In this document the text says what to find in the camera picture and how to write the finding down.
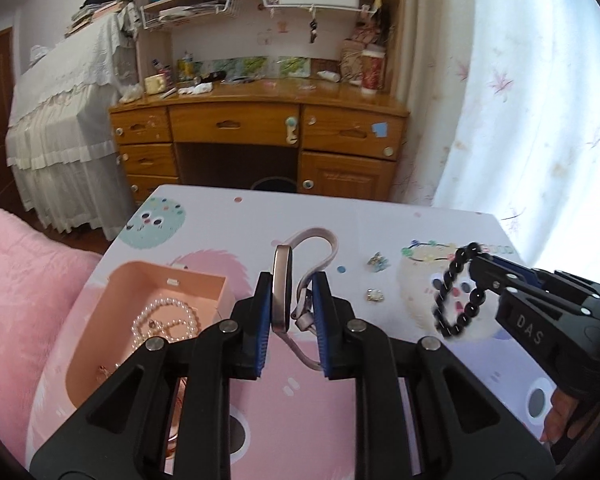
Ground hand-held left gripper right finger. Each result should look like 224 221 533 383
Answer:
309 271 557 480

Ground green pen jar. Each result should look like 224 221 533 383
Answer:
176 52 196 83

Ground green photo strip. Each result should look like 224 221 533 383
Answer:
200 55 311 81

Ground black bead bracelet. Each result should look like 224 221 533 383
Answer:
431 241 487 338

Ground white lace furniture cover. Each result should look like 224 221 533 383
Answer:
6 7 141 241

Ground wooden desk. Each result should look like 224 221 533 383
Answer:
109 80 411 206

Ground white floral curtain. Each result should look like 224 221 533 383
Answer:
395 0 600 271

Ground wooden desk hutch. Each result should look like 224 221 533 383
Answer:
132 0 416 96

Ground red white cup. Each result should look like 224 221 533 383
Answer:
360 44 386 96

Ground pink plastic box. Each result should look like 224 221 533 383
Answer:
64 260 238 413

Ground pink fleece blanket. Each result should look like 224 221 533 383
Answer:
0 199 103 461

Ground person's right hand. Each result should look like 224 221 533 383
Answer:
540 389 577 446

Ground stack of books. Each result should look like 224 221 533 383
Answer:
65 0 131 36

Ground white wire basket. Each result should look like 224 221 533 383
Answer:
141 0 243 31

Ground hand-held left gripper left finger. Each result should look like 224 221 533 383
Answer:
29 271 275 480

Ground yellow mug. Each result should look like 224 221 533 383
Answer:
144 72 170 96

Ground pearl bracelet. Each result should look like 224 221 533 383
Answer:
131 297 202 348

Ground black round stool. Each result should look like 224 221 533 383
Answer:
251 176 298 193

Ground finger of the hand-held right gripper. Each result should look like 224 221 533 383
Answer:
469 265 594 314
471 253 600 302

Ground pink strap smart watch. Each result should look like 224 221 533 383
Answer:
271 228 340 371

